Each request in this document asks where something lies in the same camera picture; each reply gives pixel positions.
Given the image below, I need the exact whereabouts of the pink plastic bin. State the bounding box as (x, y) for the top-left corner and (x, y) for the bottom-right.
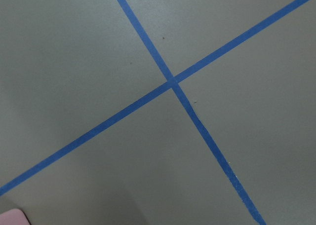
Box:
(0, 209), (30, 225)

